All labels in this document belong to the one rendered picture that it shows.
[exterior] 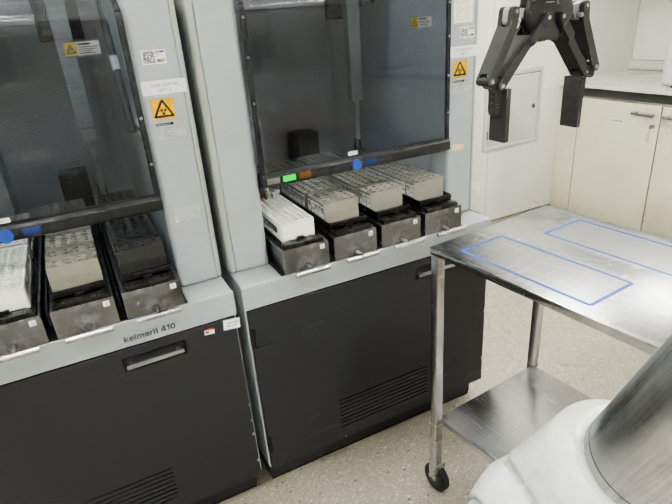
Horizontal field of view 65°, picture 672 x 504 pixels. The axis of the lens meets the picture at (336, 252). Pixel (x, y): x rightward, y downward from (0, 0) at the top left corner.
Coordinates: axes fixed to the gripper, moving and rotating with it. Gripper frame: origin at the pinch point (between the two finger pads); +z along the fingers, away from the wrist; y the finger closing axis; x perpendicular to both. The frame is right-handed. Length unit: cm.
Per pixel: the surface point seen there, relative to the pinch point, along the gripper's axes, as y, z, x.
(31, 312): -75, 38, 67
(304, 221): -8, 34, 70
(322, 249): -5, 42, 66
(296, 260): -13, 43, 66
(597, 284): 30.1, 38.0, 8.2
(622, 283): 34, 38, 6
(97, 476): -74, 88, 66
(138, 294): -53, 41, 66
